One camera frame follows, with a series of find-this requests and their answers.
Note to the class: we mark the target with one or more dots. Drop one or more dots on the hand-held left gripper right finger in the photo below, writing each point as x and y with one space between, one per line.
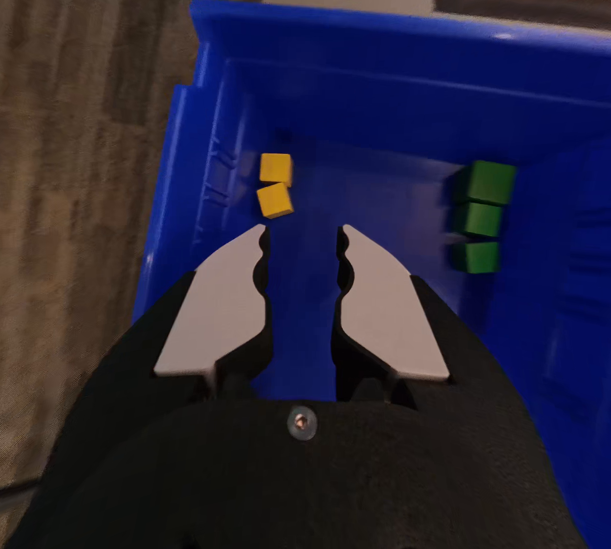
389 315

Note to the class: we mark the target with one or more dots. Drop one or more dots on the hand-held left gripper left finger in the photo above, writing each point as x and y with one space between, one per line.
217 310

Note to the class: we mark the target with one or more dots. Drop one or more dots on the yellow wooden cube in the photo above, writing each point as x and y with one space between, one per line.
275 168
274 200

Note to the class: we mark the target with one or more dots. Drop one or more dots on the blue plastic bin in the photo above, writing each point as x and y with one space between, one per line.
382 95

